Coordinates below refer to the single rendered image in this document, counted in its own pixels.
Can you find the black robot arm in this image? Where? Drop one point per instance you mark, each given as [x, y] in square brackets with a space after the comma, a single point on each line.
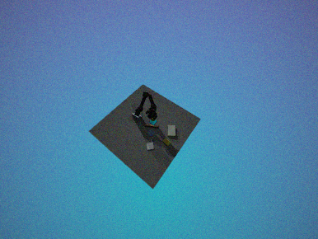
[152, 109]

